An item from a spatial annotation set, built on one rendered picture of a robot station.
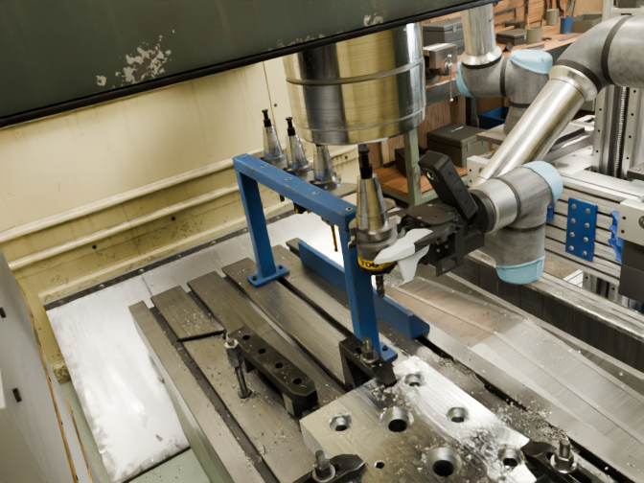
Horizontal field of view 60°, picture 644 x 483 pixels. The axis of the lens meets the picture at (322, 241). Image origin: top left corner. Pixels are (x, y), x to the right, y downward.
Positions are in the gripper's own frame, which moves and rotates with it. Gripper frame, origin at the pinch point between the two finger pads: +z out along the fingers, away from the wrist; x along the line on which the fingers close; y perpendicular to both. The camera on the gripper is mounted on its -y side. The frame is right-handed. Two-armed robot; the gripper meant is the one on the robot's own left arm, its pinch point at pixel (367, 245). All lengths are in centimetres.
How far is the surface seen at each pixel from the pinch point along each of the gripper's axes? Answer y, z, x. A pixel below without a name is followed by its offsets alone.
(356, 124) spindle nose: -18.8, 3.8, -6.5
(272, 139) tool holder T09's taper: -1, -14, 55
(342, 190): 4.3, -14.0, 28.1
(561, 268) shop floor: 124, -181, 103
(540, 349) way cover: 52, -51, 12
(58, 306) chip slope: 41, 39, 100
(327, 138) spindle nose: -17.2, 6.0, -3.6
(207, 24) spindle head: -31.8, 20.1, -12.6
